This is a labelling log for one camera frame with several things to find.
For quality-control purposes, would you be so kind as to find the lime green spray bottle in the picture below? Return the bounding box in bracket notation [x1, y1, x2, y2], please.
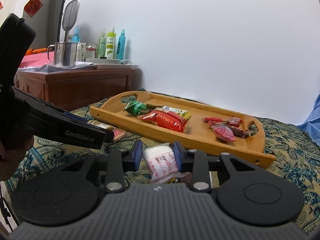
[105, 27, 116, 60]

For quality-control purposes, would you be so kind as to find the bamboo serving tray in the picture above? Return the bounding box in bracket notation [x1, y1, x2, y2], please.
[90, 91, 276, 168]

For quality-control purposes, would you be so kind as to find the small blue spray bottle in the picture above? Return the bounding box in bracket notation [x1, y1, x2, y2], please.
[71, 25, 80, 43]

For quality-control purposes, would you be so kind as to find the electric fly swatter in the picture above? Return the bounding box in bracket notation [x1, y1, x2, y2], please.
[62, 0, 80, 42]

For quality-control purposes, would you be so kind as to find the teal spray bottle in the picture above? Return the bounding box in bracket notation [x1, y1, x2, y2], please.
[116, 29, 126, 60]

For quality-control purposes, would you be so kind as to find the stainless steel mug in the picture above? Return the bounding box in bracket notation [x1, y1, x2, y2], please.
[47, 42, 78, 68]

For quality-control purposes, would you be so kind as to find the clear glass jar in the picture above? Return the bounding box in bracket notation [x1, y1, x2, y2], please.
[85, 43, 98, 59]

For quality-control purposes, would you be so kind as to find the yellow white biscuit packet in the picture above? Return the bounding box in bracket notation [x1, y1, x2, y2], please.
[162, 106, 191, 120]

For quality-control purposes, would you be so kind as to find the pink clear snack packet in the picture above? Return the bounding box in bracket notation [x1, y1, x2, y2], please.
[211, 124, 236, 142]

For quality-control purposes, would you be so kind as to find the red paper wall decoration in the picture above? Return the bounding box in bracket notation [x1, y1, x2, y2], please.
[24, 0, 43, 18]

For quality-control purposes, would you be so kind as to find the white plastic tray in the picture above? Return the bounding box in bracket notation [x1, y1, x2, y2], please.
[85, 58, 139, 69]

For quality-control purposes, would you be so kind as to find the red label clear cracker packet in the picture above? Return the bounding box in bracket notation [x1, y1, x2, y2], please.
[112, 128, 129, 142]

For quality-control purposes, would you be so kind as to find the stack of white papers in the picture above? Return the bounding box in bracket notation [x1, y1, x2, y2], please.
[18, 61, 95, 73]

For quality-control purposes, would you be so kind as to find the small dark red candy packet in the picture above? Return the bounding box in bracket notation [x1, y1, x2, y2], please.
[203, 116, 243, 127]

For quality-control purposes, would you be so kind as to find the gold foil snack packet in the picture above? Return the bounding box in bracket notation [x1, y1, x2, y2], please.
[87, 120, 114, 131]

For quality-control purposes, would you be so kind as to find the red nut snack packet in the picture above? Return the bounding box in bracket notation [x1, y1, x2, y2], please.
[138, 108, 190, 133]

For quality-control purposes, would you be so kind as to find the dark red chocolate bar packet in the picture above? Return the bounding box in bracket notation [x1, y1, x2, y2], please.
[207, 120, 253, 138]

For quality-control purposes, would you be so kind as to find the pale green bottle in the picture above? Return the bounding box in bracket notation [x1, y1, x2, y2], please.
[98, 28, 107, 58]

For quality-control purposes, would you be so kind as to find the clear white candy packet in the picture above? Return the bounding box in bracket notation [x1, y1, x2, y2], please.
[143, 142, 178, 184]

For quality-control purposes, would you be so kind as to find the dark wooden cabinet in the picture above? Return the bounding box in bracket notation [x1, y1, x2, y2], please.
[14, 69, 136, 111]

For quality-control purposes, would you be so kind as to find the green peas snack packet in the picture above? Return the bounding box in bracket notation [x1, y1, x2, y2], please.
[124, 100, 162, 116]

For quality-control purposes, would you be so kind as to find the person's left hand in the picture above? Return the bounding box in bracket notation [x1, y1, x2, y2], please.
[0, 137, 34, 181]

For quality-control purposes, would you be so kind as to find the blue plaid shirt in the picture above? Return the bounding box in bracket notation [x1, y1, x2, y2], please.
[297, 95, 320, 145]

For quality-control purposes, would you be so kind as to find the black white snack packet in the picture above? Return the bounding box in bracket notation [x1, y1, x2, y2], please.
[166, 171, 213, 188]

